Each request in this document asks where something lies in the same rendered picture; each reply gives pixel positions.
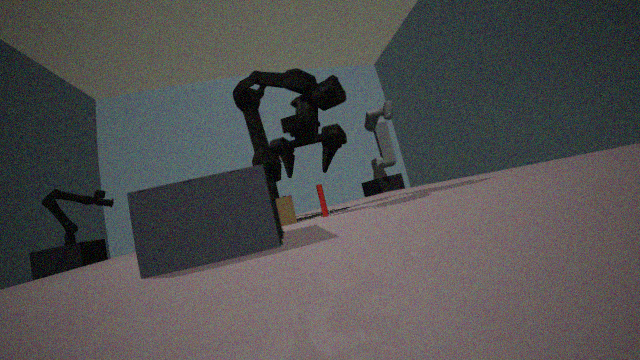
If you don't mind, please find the red peg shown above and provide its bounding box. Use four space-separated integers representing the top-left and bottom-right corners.
316 184 329 217

